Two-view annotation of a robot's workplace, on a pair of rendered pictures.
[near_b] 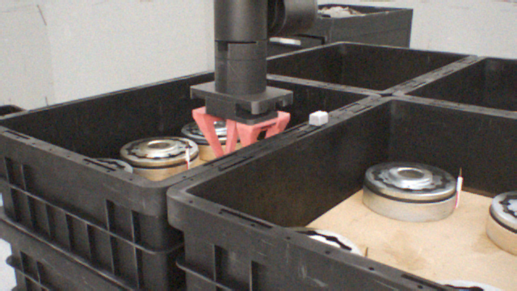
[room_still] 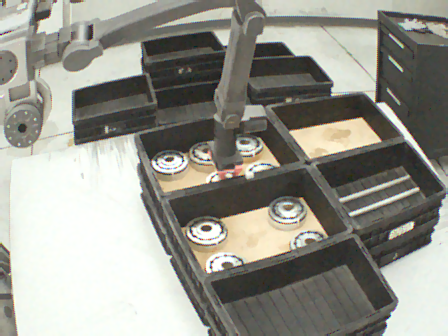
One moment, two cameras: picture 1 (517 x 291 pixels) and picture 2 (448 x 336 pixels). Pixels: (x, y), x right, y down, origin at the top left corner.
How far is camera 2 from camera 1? 1.23 m
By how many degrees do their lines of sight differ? 33
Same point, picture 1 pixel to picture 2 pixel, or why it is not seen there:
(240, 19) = (219, 130)
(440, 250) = (267, 243)
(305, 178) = (234, 198)
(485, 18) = not seen: outside the picture
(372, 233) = (254, 227)
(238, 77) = (219, 149)
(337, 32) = (421, 52)
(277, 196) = (215, 204)
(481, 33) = not seen: outside the picture
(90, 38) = not seen: outside the picture
